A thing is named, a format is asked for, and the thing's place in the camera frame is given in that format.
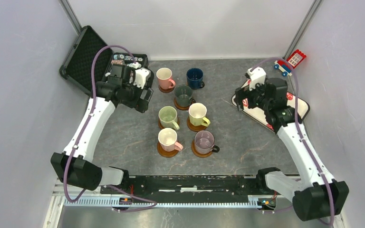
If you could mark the black poker chip case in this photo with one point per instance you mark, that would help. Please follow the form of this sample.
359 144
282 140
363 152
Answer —
77 65

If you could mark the red blue toy truck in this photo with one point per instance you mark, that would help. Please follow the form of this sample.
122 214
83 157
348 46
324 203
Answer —
291 63

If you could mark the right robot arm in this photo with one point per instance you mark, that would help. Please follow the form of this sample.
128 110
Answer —
318 194

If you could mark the light green mug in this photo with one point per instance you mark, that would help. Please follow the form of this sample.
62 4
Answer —
168 117

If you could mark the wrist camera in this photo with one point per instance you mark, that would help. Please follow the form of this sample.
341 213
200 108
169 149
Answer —
139 75
257 77

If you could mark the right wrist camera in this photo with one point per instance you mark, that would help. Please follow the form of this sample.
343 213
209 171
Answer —
257 77

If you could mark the dark blue mug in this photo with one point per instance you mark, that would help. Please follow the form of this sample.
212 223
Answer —
195 77

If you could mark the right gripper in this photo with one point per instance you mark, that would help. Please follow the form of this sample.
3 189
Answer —
244 92

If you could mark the strawberry pattern tray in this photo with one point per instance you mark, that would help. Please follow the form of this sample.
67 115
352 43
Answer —
302 105

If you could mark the yellow mug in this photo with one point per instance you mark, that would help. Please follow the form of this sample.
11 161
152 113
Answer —
197 115

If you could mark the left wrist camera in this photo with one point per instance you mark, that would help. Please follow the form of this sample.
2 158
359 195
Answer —
139 75

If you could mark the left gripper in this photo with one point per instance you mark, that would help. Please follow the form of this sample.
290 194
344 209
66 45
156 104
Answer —
138 103

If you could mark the mauve mug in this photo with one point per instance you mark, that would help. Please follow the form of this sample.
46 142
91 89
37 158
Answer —
204 143

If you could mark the dark green mug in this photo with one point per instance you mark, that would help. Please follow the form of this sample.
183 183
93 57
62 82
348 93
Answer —
184 96

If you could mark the dark brown coaster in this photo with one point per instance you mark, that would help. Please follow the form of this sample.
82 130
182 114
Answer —
165 90

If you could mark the aluminium frame rail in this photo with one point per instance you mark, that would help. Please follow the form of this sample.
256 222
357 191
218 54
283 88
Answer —
105 196

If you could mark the cream pink mug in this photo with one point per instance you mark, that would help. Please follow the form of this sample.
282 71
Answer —
168 140

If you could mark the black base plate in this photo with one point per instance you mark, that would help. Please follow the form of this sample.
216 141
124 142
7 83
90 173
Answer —
196 188

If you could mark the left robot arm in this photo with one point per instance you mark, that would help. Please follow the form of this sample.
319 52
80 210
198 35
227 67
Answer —
123 85

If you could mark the grooved wooden coaster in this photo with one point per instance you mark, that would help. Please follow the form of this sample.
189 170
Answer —
181 107

